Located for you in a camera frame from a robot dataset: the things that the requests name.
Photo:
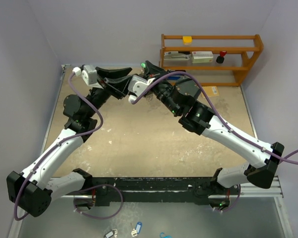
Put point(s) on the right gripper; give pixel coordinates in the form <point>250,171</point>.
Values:
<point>154,71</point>

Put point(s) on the grey stapler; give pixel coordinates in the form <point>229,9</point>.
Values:
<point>176,56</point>

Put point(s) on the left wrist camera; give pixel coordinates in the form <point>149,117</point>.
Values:
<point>89,75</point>

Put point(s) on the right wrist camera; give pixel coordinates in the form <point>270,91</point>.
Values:
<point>137,86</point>

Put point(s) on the blue hook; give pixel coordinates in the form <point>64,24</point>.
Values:
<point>163,235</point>

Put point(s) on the black tagged key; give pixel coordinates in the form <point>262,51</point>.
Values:
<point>113,233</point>

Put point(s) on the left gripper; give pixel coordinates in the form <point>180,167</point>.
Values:
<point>118,86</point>

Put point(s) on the blue black stapler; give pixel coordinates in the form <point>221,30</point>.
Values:
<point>176,77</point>

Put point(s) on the black base frame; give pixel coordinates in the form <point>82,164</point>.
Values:
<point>153,189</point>

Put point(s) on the green tagged key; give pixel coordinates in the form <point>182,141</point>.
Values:
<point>144,69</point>

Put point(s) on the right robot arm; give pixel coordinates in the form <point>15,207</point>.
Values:
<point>179,92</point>

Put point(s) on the red black stamp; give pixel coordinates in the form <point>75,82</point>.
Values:
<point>220,58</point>

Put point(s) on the white red box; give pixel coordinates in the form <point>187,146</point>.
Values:
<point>202,57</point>

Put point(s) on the wooden shelf rack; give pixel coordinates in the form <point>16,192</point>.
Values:
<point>236,54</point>

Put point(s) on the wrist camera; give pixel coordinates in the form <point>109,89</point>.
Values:
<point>89,75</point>
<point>137,86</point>

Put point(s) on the blue tagged key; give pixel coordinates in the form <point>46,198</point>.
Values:
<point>136,229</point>

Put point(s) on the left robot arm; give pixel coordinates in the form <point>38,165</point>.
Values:
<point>31,189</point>

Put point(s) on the yellow lidded container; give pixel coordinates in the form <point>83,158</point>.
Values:
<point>187,40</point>

